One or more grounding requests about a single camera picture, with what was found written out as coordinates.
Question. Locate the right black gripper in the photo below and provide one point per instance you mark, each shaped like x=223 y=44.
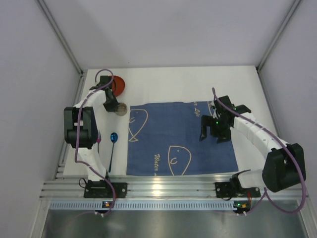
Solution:
x=214 y=129

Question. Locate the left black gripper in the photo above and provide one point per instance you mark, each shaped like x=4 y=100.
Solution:
x=110 y=105

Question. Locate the speckled ceramic cup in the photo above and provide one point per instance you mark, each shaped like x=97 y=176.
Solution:
x=121 y=110

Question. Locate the blue embroidered cloth placemat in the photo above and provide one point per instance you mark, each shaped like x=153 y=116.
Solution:
x=164 y=140

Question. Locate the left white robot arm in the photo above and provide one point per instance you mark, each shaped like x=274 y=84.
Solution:
x=81 y=130

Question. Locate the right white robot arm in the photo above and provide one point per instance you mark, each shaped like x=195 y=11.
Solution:
x=284 y=163

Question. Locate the red round plate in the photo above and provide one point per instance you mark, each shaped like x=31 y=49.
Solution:
x=118 y=86

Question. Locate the blue metallic spoon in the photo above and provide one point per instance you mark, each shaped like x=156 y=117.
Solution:
x=113 y=138

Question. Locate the pink metallic fork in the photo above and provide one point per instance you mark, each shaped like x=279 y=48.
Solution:
x=98 y=141

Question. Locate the left aluminium frame post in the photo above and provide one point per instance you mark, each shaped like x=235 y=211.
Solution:
x=52 y=22

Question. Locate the aluminium frame post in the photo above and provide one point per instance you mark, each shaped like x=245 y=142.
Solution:
x=52 y=22
x=295 y=4

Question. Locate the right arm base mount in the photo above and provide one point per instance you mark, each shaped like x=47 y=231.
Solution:
x=232 y=189

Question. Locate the right aluminium frame post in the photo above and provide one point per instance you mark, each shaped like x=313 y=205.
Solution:
x=295 y=4

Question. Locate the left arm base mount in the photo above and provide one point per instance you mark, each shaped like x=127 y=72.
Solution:
x=101 y=189

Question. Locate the aluminium mounting rail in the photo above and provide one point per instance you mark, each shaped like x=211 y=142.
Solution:
x=169 y=187

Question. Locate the perforated cable duct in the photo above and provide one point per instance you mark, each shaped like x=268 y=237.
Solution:
x=129 y=205

